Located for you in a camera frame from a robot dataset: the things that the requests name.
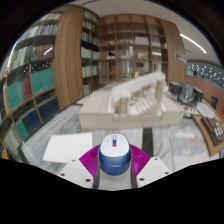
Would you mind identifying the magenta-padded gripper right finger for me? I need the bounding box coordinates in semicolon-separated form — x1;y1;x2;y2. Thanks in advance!
129;143;173;189

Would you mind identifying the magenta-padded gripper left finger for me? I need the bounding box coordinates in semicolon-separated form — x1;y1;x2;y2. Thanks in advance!
57;144;101;190

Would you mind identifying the blue and white computer mouse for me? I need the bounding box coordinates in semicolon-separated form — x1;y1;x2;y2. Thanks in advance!
98;133;132;177

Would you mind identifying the pale blue printed mouse pad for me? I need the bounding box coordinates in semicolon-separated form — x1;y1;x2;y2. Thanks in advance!
169;131;214;164

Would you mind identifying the white paper sheet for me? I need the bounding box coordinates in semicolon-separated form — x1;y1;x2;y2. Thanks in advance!
42;132;94;164

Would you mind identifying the beige wooden architectural model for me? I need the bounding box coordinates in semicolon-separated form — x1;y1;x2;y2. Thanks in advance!
78;70;186;130

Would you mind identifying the bookshelf with colourful books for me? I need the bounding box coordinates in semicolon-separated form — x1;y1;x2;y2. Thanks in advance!
0;12;63;160

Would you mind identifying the group of small ceiling lights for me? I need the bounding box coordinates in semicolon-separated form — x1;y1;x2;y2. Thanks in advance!
187;62;224;85

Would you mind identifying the dark bookshelf with pale books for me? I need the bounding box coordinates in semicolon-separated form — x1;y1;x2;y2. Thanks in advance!
79;9;101;96

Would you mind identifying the long ceiling light strip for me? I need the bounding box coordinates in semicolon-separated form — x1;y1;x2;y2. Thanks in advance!
179;32;208;55

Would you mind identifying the hanging wall sign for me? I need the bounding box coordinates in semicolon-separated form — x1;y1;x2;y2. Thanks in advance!
175;51;188;65

